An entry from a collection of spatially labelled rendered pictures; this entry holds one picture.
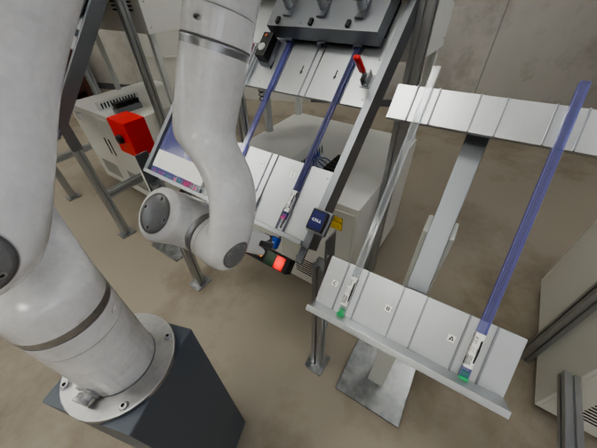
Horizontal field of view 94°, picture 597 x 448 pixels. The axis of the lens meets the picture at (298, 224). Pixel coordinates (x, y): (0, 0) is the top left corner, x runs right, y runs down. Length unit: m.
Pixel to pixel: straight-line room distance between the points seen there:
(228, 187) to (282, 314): 1.09
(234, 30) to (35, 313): 0.40
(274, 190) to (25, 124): 0.56
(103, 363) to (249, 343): 0.90
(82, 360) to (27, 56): 0.37
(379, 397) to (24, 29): 1.29
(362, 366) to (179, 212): 1.06
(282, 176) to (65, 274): 0.52
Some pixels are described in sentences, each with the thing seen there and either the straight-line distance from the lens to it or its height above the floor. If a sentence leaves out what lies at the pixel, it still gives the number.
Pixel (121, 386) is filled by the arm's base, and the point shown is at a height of 0.73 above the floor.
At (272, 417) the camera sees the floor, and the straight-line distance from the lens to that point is 1.26.
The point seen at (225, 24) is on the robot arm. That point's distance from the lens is 0.41.
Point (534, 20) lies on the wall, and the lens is 3.85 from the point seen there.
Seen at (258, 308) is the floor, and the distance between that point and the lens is 1.45.
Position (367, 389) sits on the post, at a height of 0.01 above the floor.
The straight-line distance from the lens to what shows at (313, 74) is 0.89.
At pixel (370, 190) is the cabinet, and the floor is 0.62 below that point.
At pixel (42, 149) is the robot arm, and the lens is 0.34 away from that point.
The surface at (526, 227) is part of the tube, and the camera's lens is 0.57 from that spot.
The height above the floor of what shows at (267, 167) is 0.82.
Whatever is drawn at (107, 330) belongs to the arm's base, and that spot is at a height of 0.85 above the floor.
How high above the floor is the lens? 1.22
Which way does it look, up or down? 42 degrees down
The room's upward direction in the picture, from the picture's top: 2 degrees counter-clockwise
